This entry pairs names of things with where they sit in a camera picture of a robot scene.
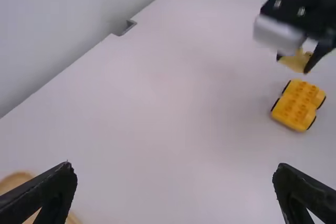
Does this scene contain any yellow toy car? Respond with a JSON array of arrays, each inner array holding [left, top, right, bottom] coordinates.
[[270, 78, 327, 133]]

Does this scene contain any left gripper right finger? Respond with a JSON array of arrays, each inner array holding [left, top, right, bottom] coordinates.
[[272, 163, 336, 224]]

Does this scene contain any pale yellow toy brick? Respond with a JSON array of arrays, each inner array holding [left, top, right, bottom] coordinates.
[[277, 47, 315, 74]]

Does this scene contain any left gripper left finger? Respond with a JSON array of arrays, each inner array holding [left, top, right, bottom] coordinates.
[[0, 161, 78, 224]]

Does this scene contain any tan tray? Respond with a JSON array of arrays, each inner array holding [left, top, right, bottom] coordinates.
[[0, 171, 82, 224]]

